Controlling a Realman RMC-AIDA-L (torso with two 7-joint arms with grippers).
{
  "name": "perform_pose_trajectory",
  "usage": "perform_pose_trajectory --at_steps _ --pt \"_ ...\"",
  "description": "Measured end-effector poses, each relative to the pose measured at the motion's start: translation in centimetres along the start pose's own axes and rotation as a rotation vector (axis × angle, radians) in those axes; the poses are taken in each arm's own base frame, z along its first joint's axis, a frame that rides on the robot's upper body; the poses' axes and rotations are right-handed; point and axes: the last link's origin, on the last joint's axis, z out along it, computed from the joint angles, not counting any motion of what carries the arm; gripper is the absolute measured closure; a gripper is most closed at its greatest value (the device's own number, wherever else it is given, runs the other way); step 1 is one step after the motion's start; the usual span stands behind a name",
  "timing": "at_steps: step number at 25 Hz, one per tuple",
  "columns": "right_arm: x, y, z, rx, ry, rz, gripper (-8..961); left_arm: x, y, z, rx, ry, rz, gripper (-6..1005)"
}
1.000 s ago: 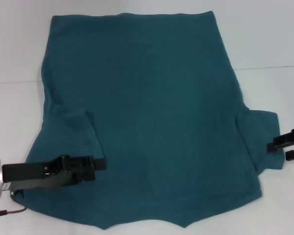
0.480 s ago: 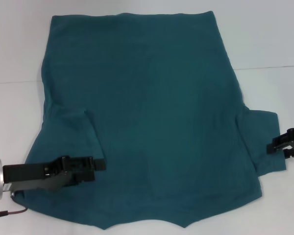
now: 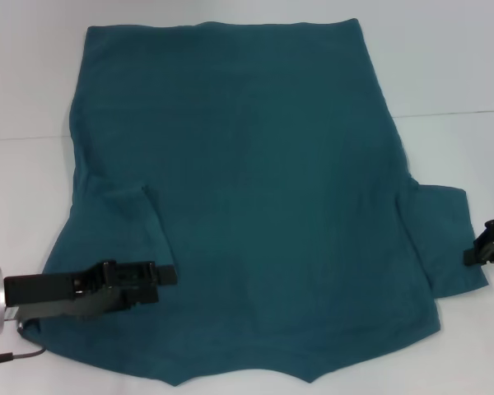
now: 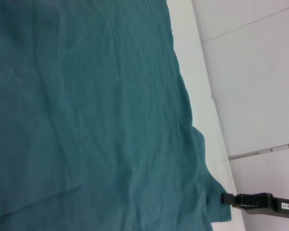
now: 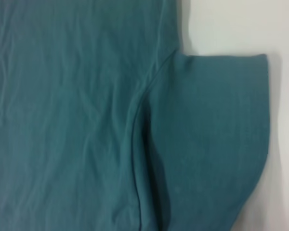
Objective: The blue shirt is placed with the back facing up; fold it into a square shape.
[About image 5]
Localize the teal blue shirt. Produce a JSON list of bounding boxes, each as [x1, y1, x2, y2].
[[0, 0, 272, 231]]

